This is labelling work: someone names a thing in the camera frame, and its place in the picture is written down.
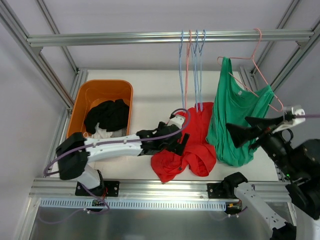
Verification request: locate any red tank top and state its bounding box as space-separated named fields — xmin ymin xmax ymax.
xmin=150 ymin=102 xmax=217 ymax=183

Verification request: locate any green tank top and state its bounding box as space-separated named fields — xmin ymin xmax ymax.
xmin=206 ymin=57 xmax=274 ymax=167

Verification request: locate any black tank top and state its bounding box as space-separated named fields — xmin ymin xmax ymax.
xmin=84 ymin=99 xmax=130 ymax=135

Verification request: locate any white tank top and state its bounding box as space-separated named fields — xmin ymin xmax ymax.
xmin=82 ymin=123 xmax=113 ymax=139

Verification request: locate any pink wire hanger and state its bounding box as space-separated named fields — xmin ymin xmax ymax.
xmin=184 ymin=30 xmax=192 ymax=109
xmin=216 ymin=27 xmax=285 ymax=113

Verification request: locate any grey tank top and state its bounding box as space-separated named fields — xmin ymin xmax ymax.
xmin=111 ymin=128 xmax=127 ymax=138

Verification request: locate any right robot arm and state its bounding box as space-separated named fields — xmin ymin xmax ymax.
xmin=219 ymin=113 xmax=320 ymax=240

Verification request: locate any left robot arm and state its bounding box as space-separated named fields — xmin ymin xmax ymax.
xmin=56 ymin=117 xmax=190 ymax=196

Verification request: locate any orange plastic basket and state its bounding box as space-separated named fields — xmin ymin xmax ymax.
xmin=66 ymin=79 xmax=134 ymax=138

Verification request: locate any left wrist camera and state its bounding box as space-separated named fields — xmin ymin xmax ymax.
xmin=167 ymin=114 xmax=186 ymax=129

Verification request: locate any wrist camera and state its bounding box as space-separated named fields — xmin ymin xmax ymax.
xmin=167 ymin=114 xmax=186 ymax=129
xmin=272 ymin=105 xmax=306 ymax=134

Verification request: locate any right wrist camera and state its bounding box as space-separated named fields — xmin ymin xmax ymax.
xmin=272 ymin=105 xmax=306 ymax=134

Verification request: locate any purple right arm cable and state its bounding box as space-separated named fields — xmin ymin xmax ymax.
xmin=292 ymin=113 xmax=320 ymax=120

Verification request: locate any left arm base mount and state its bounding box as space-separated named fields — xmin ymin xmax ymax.
xmin=75 ymin=180 xmax=120 ymax=197

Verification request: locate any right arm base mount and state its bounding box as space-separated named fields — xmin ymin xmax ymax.
xmin=206 ymin=181 xmax=240 ymax=199

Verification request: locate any aluminium hanging rail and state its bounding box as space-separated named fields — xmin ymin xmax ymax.
xmin=27 ymin=29 xmax=315 ymax=47

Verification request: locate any aluminium frame rail front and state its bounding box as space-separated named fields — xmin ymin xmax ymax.
xmin=29 ymin=178 xmax=291 ymax=202

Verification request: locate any white slotted cable duct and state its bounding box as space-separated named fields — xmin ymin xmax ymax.
xmin=39 ymin=198 xmax=227 ymax=211

